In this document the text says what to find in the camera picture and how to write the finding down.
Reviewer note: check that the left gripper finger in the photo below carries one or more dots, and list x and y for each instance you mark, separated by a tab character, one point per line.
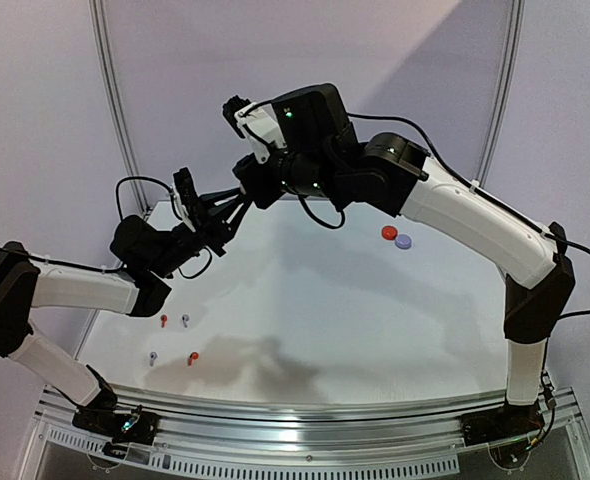
219	196
237	214

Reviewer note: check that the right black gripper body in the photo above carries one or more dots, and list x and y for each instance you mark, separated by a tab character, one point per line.
257	183

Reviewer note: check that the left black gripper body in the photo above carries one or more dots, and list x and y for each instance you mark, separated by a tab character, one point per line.
209	234

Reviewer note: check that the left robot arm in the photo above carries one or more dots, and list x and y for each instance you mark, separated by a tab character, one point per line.
137	288

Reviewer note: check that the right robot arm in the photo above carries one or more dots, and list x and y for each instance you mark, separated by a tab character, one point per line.
304	143

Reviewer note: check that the red charging case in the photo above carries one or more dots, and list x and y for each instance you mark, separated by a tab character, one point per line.
389	232

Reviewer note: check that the purple charging case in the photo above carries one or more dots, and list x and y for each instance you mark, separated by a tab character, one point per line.
403	242

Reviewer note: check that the red earbud front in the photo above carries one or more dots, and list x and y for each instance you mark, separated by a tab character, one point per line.
193	357

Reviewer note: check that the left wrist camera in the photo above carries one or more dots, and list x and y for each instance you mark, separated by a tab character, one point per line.
183	197

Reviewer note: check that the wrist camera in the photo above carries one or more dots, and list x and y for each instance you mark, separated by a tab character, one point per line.
183	197
254	124

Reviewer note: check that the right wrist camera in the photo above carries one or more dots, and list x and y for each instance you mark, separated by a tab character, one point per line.
254	124

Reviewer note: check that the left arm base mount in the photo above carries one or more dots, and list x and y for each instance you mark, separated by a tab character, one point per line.
130	426

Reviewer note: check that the left aluminium corner post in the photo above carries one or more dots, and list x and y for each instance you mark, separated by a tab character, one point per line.
111	85

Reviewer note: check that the aluminium corner post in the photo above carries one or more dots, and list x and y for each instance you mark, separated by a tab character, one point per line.
111	85
509	52

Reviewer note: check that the aluminium front rail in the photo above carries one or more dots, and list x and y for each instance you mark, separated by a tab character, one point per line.
209	439

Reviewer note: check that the right aluminium corner post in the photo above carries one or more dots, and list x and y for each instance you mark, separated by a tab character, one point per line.
509	52

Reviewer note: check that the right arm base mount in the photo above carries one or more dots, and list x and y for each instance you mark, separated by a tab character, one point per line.
499	423

